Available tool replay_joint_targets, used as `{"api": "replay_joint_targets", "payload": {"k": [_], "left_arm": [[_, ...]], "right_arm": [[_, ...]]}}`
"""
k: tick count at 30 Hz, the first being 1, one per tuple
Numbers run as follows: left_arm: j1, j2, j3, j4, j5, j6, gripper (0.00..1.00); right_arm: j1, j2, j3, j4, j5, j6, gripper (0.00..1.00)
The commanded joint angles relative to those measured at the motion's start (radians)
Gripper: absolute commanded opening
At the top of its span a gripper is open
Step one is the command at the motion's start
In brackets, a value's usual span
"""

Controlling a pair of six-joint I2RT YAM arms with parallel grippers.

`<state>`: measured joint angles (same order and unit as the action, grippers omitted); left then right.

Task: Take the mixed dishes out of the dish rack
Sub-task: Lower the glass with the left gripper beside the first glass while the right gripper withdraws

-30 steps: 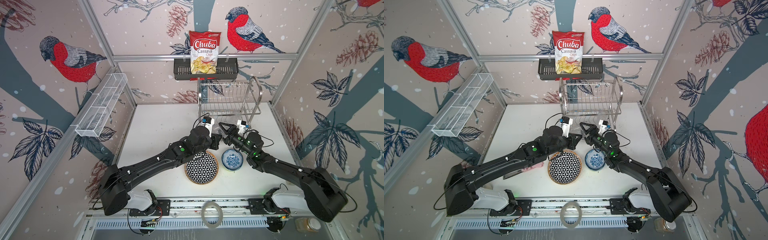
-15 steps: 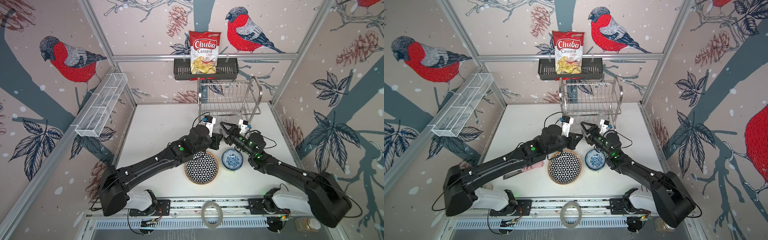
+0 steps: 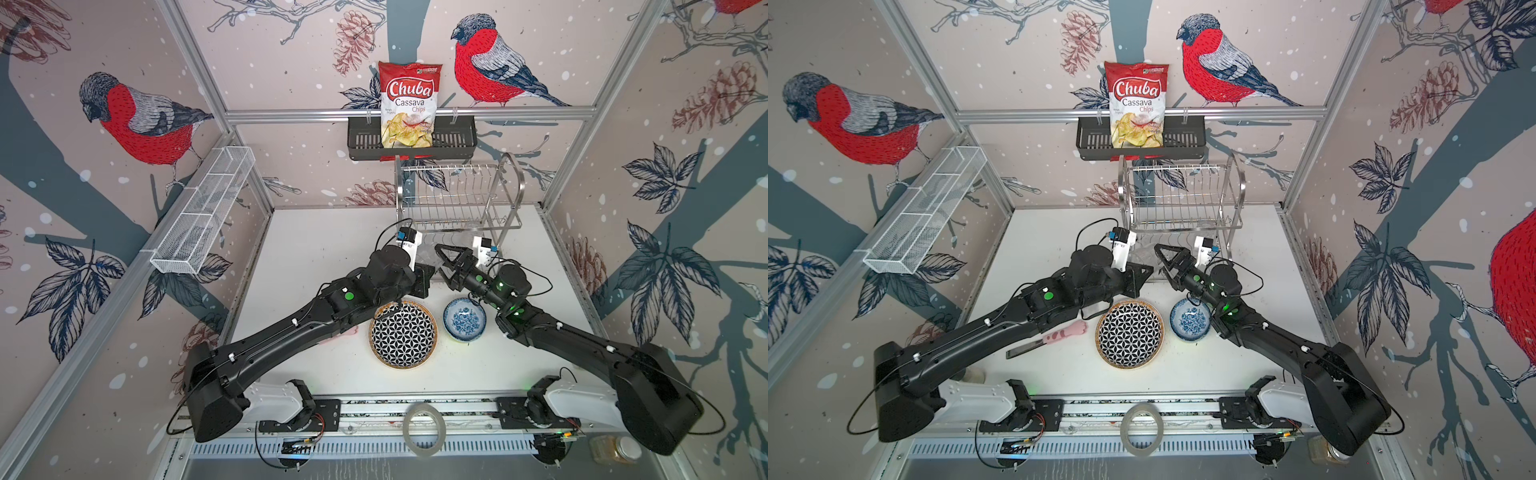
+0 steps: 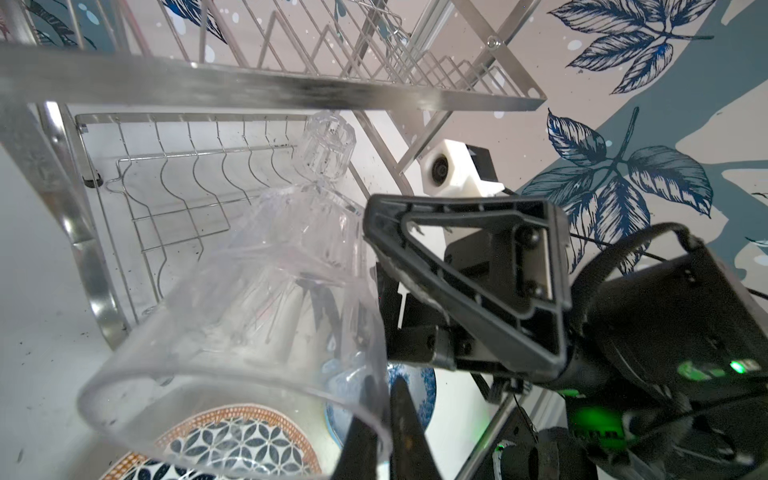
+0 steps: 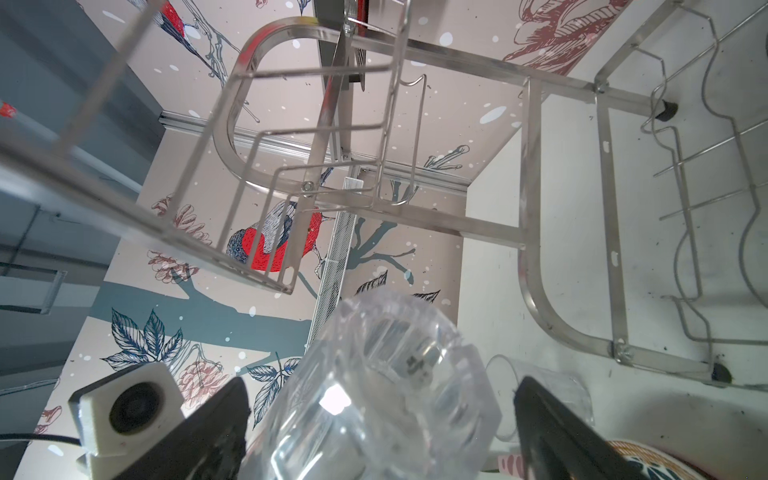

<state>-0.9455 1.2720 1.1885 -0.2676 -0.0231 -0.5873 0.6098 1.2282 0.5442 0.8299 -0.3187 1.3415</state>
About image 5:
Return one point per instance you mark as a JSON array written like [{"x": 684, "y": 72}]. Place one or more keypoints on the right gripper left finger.
[{"x": 209, "y": 444}]

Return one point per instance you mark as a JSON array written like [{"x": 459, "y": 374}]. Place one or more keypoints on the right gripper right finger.
[{"x": 556, "y": 444}]

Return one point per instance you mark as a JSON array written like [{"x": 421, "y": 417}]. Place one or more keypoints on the white patterned plate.
[{"x": 654, "y": 463}]

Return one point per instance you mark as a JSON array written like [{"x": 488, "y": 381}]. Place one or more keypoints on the pink cat paw knife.
[{"x": 512, "y": 465}]

